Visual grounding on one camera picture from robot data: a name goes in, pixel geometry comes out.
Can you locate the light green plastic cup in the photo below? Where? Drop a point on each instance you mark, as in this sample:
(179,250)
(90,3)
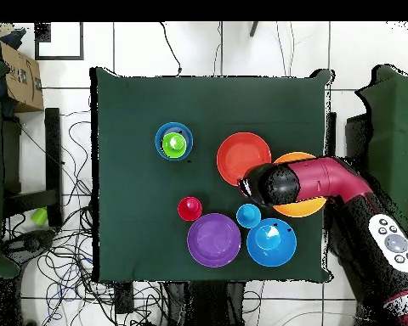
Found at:
(39,216)

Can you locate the dark green tablecloth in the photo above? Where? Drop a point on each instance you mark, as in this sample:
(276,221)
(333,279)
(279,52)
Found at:
(139,220)

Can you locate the dark grey rod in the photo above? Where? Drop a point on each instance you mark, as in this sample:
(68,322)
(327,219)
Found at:
(254,29)

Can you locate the blue cup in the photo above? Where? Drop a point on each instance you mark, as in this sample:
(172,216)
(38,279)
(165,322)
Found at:
(248,215)

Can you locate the red cup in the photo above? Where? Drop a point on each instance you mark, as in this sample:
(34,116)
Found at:
(189,209)

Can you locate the large blue bowl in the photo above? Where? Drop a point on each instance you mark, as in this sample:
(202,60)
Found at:
(278,254)

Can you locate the grey square frame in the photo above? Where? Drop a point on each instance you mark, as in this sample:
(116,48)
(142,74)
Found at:
(42,34)

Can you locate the black metal frame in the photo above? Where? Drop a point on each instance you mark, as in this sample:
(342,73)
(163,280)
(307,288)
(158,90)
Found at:
(52,152)

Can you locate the large yellow bowl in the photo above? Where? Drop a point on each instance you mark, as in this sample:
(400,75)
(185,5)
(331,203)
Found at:
(299,209)

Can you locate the black box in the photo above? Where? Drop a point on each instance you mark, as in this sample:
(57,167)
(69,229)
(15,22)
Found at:
(357,136)

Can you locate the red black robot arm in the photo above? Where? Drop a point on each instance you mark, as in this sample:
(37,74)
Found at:
(360,220)

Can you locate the orange bowl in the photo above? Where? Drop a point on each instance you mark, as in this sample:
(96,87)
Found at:
(238,152)

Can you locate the purple bowl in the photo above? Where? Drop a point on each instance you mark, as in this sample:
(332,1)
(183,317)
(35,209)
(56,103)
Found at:
(214,241)

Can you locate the small blue bowl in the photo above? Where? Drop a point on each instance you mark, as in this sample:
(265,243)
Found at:
(161,132)

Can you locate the dark grey caster foot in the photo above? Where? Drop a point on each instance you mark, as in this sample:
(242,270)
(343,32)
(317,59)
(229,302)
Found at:
(30,241)

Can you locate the cardboard box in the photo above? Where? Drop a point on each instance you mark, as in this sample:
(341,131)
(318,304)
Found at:
(23,81)

